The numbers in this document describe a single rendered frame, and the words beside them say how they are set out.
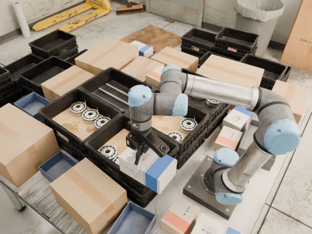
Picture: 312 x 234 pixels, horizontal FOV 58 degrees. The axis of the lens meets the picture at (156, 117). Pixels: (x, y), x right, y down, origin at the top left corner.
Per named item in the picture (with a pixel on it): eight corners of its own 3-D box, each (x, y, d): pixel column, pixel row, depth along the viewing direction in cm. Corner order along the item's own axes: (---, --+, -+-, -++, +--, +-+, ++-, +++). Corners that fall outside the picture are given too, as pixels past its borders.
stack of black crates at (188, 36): (219, 61, 347) (224, 36, 324) (208, 73, 329) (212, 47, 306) (191, 52, 364) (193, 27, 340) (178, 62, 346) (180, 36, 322)
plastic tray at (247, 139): (249, 124, 181) (250, 118, 178) (281, 134, 174) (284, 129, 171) (237, 152, 163) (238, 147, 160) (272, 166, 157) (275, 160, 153)
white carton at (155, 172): (176, 173, 117) (177, 159, 111) (159, 194, 110) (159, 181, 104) (137, 152, 126) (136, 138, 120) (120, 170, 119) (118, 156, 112)
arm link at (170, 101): (187, 81, 96) (155, 81, 96) (188, 104, 88) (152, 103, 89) (185, 99, 102) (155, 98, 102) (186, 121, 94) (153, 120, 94)
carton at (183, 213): (178, 203, 146) (179, 195, 140) (198, 216, 140) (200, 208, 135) (160, 227, 136) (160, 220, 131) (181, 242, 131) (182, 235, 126)
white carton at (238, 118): (235, 113, 196) (237, 103, 190) (251, 121, 190) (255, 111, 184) (220, 129, 185) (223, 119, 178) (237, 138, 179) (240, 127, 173)
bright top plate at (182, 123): (200, 124, 166) (200, 123, 165) (190, 133, 160) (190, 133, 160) (187, 116, 171) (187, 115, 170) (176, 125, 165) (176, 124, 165)
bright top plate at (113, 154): (121, 150, 151) (120, 149, 151) (108, 163, 145) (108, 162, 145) (106, 142, 155) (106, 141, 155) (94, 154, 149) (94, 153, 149)
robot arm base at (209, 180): (237, 177, 152) (241, 166, 145) (225, 198, 143) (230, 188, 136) (211, 164, 157) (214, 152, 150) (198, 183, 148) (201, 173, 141)
